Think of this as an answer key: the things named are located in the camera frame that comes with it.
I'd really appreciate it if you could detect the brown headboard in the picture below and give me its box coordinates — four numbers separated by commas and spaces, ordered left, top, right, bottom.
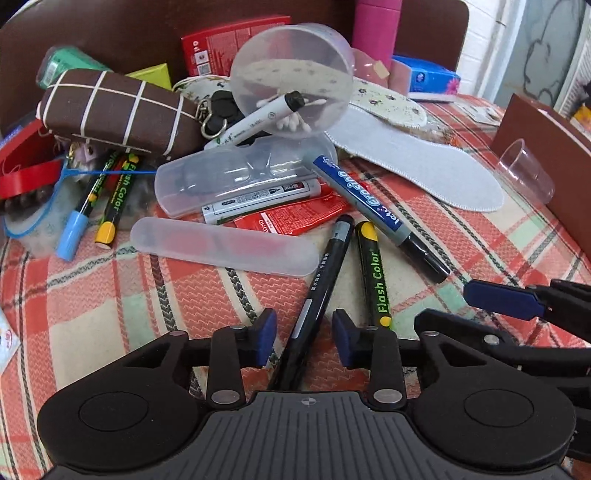
0, 0, 470, 139

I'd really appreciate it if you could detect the clear round plastic container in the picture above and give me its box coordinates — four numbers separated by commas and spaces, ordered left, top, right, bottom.
229, 24, 356, 140

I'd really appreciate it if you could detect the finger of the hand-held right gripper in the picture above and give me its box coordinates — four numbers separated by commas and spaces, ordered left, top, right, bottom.
463, 278, 591, 343
414, 308, 591, 385

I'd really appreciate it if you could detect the brown checked pencil case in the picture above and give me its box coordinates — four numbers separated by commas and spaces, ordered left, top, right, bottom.
36, 69, 202, 156

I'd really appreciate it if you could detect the red box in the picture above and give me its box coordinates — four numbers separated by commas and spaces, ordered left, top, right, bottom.
180, 16, 292, 77

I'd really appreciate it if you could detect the pink translucent cup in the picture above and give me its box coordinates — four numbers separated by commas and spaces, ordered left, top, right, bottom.
353, 48, 394, 83

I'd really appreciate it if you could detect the pink bottle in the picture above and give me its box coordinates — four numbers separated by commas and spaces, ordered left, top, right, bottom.
353, 0, 403, 66

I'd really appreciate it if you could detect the clear long plastic case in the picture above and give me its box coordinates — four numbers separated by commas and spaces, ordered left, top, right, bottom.
154, 137, 341, 219

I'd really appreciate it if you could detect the dark brown cardboard box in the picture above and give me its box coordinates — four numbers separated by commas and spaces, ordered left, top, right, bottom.
490, 93, 591, 259

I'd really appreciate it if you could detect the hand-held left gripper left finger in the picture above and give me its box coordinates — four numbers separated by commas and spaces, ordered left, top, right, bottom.
104, 308, 278, 408

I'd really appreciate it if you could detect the white slatted cabinet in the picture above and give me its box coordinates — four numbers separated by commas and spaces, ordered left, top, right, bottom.
553, 0, 591, 127

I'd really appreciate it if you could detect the black key fob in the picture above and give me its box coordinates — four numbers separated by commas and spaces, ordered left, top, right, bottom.
200, 89, 242, 140

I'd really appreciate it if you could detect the clear plastic cup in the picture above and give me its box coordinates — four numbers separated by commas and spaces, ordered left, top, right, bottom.
497, 138, 555, 204

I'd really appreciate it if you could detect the blue-capped marker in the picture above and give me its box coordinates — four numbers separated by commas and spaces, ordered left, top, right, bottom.
56, 151, 117, 262

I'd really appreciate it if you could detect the blue cable tie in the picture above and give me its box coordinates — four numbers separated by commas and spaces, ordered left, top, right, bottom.
4, 165, 158, 238

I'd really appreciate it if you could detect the small lime green box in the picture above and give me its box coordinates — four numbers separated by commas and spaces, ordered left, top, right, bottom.
125, 63, 173, 91

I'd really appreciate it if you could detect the red sachet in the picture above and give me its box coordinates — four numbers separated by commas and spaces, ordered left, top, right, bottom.
233, 184, 357, 237

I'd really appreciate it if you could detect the grey insole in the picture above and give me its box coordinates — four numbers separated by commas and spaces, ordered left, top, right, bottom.
325, 113, 505, 213

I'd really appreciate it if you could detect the frosted long case lid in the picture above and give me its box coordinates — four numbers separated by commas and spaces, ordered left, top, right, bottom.
130, 217, 321, 278

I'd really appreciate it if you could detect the red tape dispenser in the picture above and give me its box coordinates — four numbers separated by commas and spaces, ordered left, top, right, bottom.
0, 119, 64, 200

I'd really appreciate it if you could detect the white marker with black cap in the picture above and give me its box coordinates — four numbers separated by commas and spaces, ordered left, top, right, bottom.
204, 91, 310, 150

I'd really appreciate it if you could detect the checked blanket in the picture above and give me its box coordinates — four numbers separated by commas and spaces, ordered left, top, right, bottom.
0, 95, 591, 480

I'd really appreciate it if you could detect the dark bead bracelet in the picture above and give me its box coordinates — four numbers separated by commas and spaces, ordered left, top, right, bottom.
0, 188, 52, 215

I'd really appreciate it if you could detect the blue and grey marker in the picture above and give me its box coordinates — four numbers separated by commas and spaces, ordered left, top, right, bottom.
312, 154, 450, 284

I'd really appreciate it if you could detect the yellow-capped black marker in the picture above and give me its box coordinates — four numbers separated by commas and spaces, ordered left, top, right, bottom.
94, 152, 140, 250
355, 221, 394, 330

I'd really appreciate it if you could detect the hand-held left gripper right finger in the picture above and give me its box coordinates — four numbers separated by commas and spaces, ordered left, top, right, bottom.
332, 308, 509, 408

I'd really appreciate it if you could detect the printed insole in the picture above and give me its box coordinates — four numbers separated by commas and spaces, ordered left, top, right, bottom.
172, 75, 428, 131

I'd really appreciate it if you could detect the blue tissue pack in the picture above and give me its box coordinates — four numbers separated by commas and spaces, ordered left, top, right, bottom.
391, 55, 462, 103

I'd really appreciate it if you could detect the green can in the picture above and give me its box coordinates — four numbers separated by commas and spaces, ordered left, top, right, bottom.
36, 44, 114, 90

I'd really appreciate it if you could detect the white card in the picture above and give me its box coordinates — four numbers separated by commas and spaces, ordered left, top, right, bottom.
0, 306, 20, 372

